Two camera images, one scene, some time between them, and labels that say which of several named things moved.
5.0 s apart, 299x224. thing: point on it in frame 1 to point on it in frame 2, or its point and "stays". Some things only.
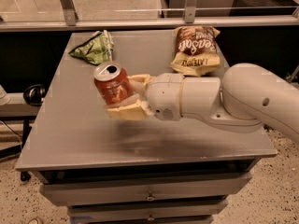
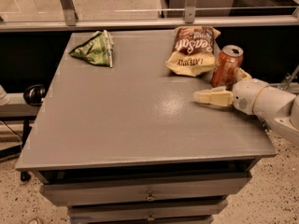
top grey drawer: x=149 y=189 stays
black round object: x=34 y=94 stays
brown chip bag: x=195 y=50 stays
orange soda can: x=112 y=81 to x=227 y=65
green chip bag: x=97 y=49 stays
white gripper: x=164 y=95 to x=245 y=94
